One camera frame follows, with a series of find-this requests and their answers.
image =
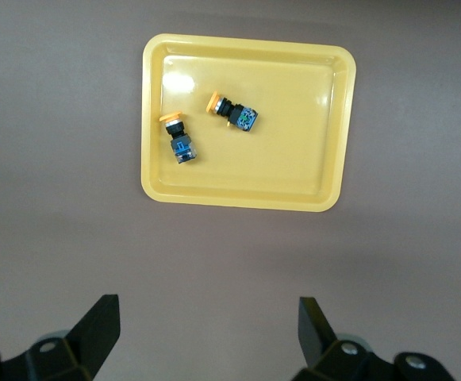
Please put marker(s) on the yellow push button switch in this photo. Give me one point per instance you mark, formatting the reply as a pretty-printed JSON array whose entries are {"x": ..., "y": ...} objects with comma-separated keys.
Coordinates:
[
  {"x": 182, "y": 148},
  {"x": 244, "y": 117}
]

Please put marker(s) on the yellow plastic tray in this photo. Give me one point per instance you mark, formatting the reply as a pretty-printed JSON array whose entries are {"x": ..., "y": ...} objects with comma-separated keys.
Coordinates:
[{"x": 273, "y": 158}]

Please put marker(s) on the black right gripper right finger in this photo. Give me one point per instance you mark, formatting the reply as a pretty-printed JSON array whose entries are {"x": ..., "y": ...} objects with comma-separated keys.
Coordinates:
[{"x": 313, "y": 333}]

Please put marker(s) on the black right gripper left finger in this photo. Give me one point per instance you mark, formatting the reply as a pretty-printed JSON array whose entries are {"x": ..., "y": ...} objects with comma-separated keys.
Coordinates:
[{"x": 99, "y": 329}]

